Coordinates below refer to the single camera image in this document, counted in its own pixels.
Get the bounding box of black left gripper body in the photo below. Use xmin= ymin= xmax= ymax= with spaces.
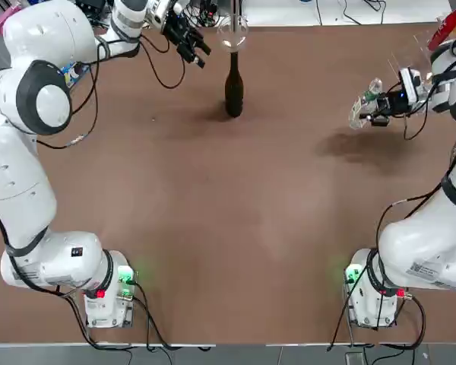
xmin=161 ymin=6 xmax=199 ymax=49

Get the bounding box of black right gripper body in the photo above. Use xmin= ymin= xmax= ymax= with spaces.
xmin=382 ymin=90 xmax=408 ymax=117

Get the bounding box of clear plastic funnel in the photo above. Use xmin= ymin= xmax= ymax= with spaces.
xmin=215 ymin=14 xmax=251 ymax=57

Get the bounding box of clear plastic water bottle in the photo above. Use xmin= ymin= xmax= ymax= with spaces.
xmin=348 ymin=77 xmax=384 ymax=131

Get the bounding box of dark glass bottle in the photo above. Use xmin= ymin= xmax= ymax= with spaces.
xmin=223 ymin=52 xmax=246 ymax=119

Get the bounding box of clear acrylic drinks shelf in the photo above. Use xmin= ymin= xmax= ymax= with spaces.
xmin=386 ymin=14 xmax=456 ymax=96

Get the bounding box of red cola can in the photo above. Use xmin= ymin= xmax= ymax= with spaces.
xmin=427 ymin=13 xmax=456 ymax=52

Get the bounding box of blue cookie packet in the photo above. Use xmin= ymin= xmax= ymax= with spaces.
xmin=59 ymin=60 xmax=89 ymax=87

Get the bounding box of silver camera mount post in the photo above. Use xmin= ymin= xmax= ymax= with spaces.
xmin=230 ymin=0 xmax=242 ymax=35

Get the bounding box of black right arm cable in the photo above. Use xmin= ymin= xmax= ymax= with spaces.
xmin=375 ymin=106 xmax=456 ymax=248

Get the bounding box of black right foot cable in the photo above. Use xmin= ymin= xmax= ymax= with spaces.
xmin=328 ymin=250 xmax=429 ymax=353

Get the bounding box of black foot cable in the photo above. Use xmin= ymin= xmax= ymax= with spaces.
xmin=328 ymin=250 xmax=429 ymax=353
xmin=59 ymin=281 xmax=217 ymax=351

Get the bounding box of black left foot cable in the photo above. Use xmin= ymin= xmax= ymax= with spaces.
xmin=59 ymin=281 xmax=217 ymax=351

